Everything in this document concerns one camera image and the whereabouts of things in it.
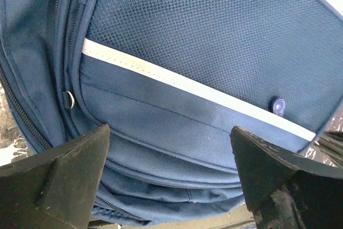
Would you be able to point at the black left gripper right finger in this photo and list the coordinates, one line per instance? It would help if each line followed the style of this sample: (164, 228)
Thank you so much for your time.
(286, 190)

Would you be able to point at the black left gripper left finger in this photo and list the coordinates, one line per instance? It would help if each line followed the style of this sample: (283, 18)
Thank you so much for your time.
(55, 188)

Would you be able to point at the navy blue student backpack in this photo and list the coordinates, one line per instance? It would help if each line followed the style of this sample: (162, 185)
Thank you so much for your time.
(171, 78)

